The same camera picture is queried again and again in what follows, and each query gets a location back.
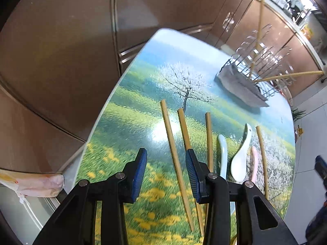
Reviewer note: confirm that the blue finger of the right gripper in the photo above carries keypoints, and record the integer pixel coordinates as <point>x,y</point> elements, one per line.
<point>321,168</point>

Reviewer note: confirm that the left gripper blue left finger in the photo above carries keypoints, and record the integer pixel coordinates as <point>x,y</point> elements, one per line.
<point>134,171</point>

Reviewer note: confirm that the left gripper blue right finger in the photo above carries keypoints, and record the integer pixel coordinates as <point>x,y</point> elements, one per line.
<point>197,174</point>

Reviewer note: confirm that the bamboo chopstick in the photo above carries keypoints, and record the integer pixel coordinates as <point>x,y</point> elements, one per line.
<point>209,142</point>
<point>288,75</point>
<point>176,163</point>
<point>259,35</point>
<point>185,135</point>
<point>264,161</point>

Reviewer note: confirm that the light blue ceramic spoon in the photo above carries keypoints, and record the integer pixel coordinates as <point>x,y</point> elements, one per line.
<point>224,155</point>

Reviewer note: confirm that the white ceramic spoon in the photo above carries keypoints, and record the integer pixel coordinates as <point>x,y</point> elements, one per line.
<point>239,161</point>

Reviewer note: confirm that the pink ceramic spoon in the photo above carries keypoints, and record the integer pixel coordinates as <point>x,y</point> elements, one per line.
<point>255,163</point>

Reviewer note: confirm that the wire utensil holder basket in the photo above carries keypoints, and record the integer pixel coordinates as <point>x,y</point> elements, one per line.
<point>268,62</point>

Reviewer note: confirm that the brown kitchen base cabinets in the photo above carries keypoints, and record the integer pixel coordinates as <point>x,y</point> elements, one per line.
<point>60,61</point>

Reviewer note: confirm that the flower print folding table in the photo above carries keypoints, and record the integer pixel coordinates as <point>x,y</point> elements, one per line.
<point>181,70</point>

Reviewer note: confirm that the grey cloth under basket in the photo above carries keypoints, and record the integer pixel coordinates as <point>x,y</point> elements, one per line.
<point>237,84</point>

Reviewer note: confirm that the yellow detergent bottle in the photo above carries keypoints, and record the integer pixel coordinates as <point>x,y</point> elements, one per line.
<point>307,32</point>

